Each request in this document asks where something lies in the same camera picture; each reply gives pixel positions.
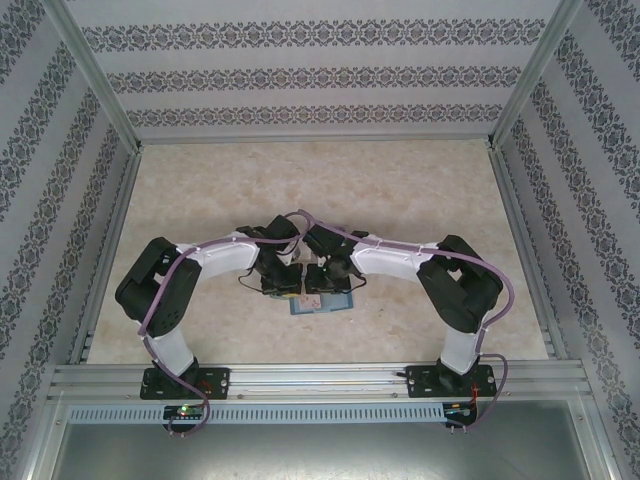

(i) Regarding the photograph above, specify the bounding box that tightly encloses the teal card holder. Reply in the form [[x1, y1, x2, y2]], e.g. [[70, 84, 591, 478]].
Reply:
[[289, 292, 355, 316]]

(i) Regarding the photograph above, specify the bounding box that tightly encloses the left controller board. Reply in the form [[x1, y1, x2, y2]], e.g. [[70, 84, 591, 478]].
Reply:
[[162, 404, 207, 421]]

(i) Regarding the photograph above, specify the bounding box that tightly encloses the grey metal panel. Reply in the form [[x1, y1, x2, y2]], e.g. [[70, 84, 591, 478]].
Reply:
[[49, 422, 609, 480]]

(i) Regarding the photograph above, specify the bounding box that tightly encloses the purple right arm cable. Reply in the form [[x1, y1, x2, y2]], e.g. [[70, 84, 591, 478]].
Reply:
[[297, 209, 519, 434]]

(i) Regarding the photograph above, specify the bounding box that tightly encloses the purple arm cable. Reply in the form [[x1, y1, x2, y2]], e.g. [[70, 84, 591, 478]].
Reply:
[[297, 209, 519, 434], [138, 209, 314, 440]]

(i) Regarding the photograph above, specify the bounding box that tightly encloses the aluminium mounting rail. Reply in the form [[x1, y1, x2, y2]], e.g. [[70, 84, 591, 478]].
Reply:
[[48, 360, 587, 401]]

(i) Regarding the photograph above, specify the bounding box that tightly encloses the aluminium frame cross beam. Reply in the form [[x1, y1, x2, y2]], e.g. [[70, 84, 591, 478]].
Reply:
[[137, 133, 494, 145]]

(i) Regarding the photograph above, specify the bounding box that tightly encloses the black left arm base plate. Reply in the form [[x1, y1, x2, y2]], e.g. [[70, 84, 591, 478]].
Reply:
[[142, 367, 231, 401]]

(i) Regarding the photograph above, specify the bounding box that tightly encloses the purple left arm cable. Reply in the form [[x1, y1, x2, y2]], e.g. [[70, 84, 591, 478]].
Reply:
[[138, 209, 314, 440]]

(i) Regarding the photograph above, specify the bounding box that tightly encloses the grey slotted cable duct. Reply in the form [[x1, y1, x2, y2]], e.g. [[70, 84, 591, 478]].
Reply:
[[67, 403, 447, 423]]

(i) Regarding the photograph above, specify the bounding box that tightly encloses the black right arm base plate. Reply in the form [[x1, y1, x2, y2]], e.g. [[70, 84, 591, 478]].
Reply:
[[405, 364, 499, 400]]

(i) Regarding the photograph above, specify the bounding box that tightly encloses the aluminium table side rail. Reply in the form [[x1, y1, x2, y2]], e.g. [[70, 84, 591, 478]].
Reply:
[[488, 144, 570, 361], [67, 149, 144, 365]]

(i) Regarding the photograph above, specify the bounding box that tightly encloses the aluminium frame post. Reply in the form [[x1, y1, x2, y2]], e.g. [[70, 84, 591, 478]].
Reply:
[[485, 0, 587, 151], [43, 0, 145, 152]]

